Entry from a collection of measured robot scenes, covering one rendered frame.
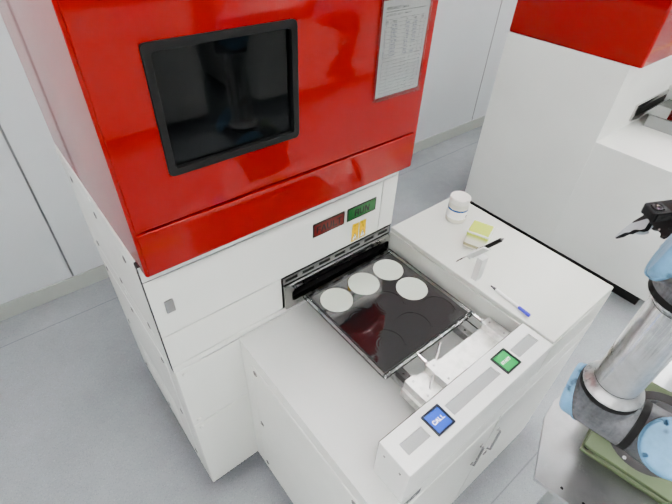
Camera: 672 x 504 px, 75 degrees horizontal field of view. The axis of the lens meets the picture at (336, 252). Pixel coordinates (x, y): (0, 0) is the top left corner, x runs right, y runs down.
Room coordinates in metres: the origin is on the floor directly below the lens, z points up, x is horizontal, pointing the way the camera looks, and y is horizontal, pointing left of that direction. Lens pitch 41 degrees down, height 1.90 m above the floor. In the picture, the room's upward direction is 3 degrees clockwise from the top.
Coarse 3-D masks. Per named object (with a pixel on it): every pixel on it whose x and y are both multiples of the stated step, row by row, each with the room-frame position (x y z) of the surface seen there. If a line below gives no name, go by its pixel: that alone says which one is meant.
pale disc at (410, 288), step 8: (400, 280) 1.02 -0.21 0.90; (408, 280) 1.02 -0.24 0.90; (416, 280) 1.02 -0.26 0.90; (400, 288) 0.98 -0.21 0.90; (408, 288) 0.99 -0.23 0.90; (416, 288) 0.99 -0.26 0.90; (424, 288) 0.99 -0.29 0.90; (408, 296) 0.95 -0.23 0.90; (416, 296) 0.95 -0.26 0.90; (424, 296) 0.95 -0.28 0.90
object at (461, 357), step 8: (472, 336) 0.82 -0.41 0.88; (480, 336) 0.82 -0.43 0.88; (488, 336) 0.83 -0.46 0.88; (464, 344) 0.79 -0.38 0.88; (472, 344) 0.79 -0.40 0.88; (480, 344) 0.79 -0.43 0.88; (488, 344) 0.80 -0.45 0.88; (448, 352) 0.76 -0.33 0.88; (456, 352) 0.76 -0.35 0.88; (464, 352) 0.76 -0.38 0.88; (472, 352) 0.77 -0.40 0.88; (480, 352) 0.77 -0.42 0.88; (440, 360) 0.73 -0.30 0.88; (448, 360) 0.73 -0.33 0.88; (456, 360) 0.74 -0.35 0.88; (464, 360) 0.74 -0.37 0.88; (472, 360) 0.74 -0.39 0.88; (448, 368) 0.71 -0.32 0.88; (456, 368) 0.71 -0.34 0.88; (464, 368) 0.71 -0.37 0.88; (424, 376) 0.68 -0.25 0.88; (456, 376) 0.68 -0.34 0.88; (400, 392) 0.64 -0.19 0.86; (408, 392) 0.63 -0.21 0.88; (408, 400) 0.62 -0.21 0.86; (416, 400) 0.61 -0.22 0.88; (416, 408) 0.59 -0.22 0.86
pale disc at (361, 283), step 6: (354, 276) 1.03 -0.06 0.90; (360, 276) 1.03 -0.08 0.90; (366, 276) 1.03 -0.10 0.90; (372, 276) 1.03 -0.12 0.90; (348, 282) 1.00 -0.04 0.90; (354, 282) 1.00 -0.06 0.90; (360, 282) 1.00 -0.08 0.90; (366, 282) 1.00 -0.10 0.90; (372, 282) 1.01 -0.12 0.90; (378, 282) 1.01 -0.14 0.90; (354, 288) 0.97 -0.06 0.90; (360, 288) 0.98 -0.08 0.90; (366, 288) 0.98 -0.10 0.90; (372, 288) 0.98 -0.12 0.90; (378, 288) 0.98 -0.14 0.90; (360, 294) 0.95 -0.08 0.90; (366, 294) 0.95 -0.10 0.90
